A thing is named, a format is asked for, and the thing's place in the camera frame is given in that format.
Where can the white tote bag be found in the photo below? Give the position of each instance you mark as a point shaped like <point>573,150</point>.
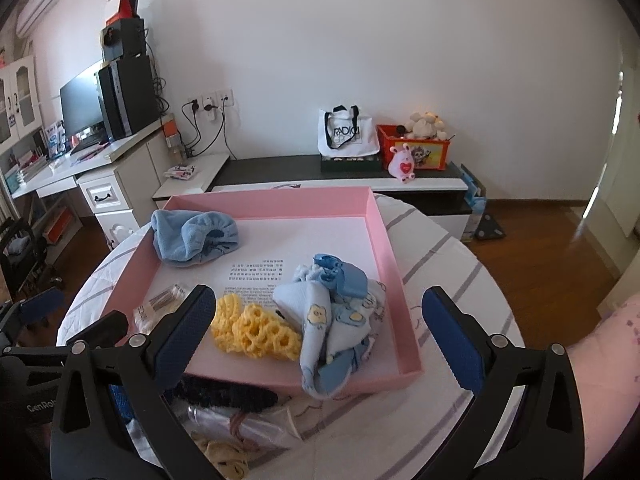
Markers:
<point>346,132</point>

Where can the red paper folder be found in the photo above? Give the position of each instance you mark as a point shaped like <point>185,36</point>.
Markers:
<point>116,10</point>

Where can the black computer monitor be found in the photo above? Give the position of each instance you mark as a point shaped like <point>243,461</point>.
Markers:
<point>80,101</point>

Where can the pink plush toy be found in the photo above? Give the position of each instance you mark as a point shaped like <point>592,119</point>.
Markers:
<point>401,166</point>

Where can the silver foil packet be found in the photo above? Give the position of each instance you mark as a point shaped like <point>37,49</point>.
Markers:
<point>271,429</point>

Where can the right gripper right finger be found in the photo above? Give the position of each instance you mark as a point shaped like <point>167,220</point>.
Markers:
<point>524,420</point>

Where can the black speaker box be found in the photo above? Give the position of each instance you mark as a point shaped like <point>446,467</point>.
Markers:
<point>124,38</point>

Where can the tan crochet item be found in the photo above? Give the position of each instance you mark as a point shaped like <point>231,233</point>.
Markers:
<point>227,458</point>

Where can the orange white bottle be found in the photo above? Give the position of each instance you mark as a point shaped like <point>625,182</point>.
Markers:
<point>173,140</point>

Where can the white desk with drawers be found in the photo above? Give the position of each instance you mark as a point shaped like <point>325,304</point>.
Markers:
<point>117,183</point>

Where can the light blue terry headband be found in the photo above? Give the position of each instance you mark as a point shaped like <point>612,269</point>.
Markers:
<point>185,238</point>

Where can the white glass door cabinet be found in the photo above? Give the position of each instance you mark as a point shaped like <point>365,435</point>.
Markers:
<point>20,113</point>

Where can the striped white tablecloth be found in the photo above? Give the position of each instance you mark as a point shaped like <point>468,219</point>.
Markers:
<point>436,395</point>

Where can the white wall socket strip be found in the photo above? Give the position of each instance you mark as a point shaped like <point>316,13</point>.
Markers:
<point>212,105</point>

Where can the light blue baby clothes bundle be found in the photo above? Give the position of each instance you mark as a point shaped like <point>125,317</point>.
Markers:
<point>338,311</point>

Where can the pink floral bedding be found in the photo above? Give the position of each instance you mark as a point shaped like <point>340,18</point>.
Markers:
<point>606,370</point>

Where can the red toy box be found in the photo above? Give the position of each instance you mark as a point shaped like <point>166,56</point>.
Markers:
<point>429,154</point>

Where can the navy blue dark cloth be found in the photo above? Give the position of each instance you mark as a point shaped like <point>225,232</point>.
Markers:
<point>213,393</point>

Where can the pink shallow box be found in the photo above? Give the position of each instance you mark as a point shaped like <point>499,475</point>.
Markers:
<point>280,230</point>

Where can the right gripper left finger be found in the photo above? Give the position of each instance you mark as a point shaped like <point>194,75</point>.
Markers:
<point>89,439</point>

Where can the cream plush toy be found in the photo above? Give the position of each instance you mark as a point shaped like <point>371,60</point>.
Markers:
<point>426,126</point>

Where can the yellow crochet toy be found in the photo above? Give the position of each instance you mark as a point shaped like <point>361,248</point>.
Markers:
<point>253,331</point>

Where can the black computer tower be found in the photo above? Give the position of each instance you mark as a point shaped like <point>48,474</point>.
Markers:
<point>127,97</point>

